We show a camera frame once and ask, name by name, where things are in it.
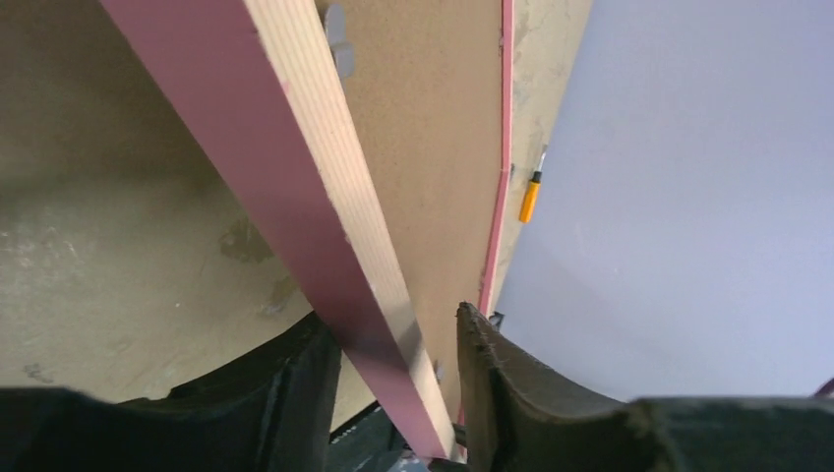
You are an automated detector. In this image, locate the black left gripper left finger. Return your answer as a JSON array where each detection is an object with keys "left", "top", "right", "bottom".
[{"left": 1, "top": 314, "right": 341, "bottom": 471}]

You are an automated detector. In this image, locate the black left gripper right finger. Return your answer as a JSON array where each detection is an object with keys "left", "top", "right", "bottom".
[{"left": 456, "top": 303, "right": 833, "bottom": 471}]

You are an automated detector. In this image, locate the orange handled screwdriver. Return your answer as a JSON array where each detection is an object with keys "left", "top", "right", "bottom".
[{"left": 518, "top": 145, "right": 548, "bottom": 224}]

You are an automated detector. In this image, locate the pink photo frame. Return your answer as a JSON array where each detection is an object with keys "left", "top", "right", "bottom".
[{"left": 103, "top": 1, "right": 506, "bottom": 458}]

